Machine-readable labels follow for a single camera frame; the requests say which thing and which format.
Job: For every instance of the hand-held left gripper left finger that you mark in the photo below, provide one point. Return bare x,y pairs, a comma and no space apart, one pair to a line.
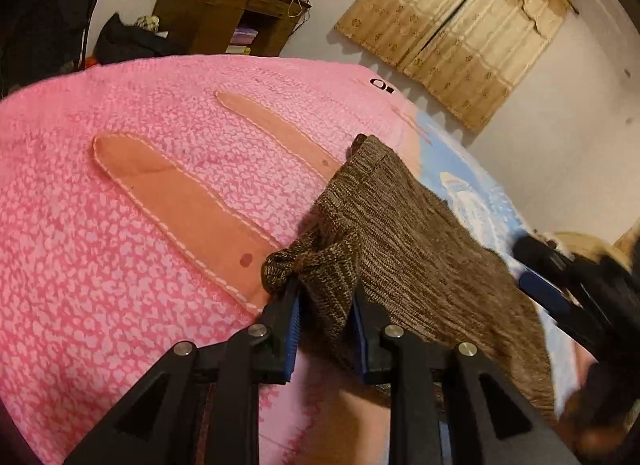
292,335

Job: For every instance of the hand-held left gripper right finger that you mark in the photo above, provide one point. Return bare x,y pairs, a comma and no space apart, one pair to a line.
361,340

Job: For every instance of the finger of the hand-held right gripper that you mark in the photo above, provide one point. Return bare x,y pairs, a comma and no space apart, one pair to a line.
545,292
542,252

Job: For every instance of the brown knit sweater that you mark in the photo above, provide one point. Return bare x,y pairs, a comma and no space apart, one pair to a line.
410,245

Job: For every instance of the cream headboard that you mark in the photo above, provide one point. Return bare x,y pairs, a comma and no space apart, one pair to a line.
585,241

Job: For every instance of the beige patterned curtain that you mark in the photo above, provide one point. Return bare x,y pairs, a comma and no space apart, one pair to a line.
400,5
490,50

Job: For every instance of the pink and blue printed blanket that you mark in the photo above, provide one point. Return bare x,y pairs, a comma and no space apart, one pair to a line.
100,220

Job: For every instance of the pink box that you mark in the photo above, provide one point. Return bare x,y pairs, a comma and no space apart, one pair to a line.
245,36

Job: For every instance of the black bag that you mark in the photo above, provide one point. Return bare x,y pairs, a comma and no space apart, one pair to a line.
125,44

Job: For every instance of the dark wooden desk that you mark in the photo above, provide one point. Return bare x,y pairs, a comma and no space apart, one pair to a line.
210,0

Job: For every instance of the black suitcase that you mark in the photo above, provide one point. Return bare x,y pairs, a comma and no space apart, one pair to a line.
50,5

